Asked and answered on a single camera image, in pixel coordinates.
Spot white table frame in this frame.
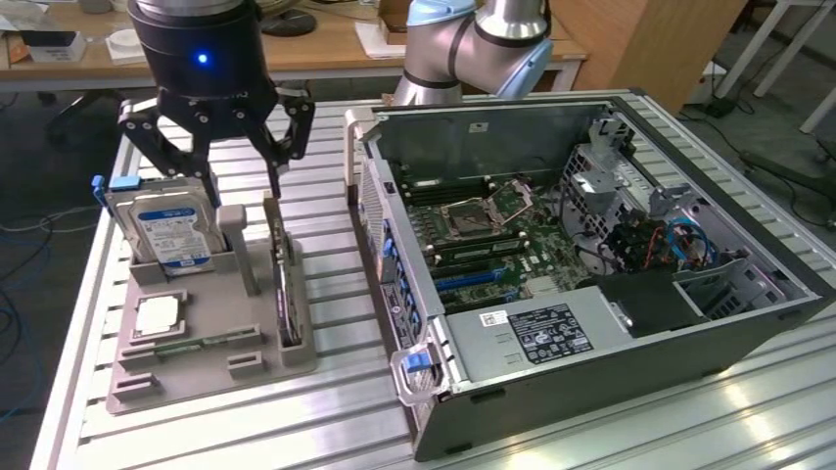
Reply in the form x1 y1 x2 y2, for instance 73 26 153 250
714 0 836 133

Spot brown cardboard box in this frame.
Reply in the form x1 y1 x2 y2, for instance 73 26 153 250
377 0 417 45

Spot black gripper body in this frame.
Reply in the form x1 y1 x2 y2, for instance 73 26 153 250
126 0 280 131

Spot blue floor cable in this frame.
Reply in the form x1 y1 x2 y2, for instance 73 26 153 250
0 214 54 422

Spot hard disk in blue caddy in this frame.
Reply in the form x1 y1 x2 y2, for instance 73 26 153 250
90 174 226 275

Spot white socket box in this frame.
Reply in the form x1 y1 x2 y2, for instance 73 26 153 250
694 63 728 105

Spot black RAM slot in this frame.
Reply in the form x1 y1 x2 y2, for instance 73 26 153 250
401 176 490 195
405 188 496 207

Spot white paper stack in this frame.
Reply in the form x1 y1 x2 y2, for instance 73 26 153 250
353 22 410 60

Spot graphics card with metal bracket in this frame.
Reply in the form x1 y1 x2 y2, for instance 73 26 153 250
261 190 306 347

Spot brown cardboard piece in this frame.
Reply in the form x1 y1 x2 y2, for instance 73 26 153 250
0 36 32 71

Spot clear plastic bag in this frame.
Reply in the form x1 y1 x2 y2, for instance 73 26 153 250
0 2 53 33

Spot small silver chipset heatsink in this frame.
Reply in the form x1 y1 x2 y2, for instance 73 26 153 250
520 277 564 299

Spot locking lever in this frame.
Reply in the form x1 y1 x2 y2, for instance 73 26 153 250
500 194 545 230

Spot green motherboard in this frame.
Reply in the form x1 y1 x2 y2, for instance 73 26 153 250
394 164 606 315

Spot grey floor cable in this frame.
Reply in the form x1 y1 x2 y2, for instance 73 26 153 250
0 205 98 234

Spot perforated metal drive cage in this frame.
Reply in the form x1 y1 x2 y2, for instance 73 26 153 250
558 117 662 236

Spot blue expansion slot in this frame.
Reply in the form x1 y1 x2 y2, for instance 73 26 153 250
432 267 498 291

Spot CPU socket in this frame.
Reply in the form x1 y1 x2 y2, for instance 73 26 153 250
440 198 509 237

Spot black plastic shroud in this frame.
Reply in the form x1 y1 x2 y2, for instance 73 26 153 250
594 270 712 340

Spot grey power supply unit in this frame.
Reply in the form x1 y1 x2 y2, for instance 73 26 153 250
442 286 636 384

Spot black round lamp base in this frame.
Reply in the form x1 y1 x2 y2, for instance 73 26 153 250
260 8 320 38

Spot wooden desk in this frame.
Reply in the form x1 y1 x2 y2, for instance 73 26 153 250
0 0 589 94

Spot green RAM stick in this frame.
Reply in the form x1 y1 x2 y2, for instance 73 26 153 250
153 327 260 353

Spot silver CPU chip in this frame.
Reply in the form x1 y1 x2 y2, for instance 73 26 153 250
133 296 184 337

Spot white box with black lid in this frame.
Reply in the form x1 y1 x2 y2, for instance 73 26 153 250
18 29 88 64

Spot blue wire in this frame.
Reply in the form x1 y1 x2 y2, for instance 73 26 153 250
664 216 721 269

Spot open black PC case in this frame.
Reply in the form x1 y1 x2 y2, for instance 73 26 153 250
344 95 836 464

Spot grey printed parts rack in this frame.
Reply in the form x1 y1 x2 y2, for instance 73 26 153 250
102 204 321 416

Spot installed black RAM stick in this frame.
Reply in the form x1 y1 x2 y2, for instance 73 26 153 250
430 233 530 268

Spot orange wire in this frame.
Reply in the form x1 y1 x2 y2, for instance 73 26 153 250
644 227 669 269

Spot metal disk bay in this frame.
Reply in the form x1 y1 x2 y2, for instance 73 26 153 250
672 249 789 322

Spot wooden cabinet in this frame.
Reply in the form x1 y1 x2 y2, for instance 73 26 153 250
553 0 749 114

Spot black office chair base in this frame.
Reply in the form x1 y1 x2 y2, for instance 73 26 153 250
37 87 132 146

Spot metal socket cover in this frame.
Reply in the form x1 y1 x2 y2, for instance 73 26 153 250
485 176 536 210

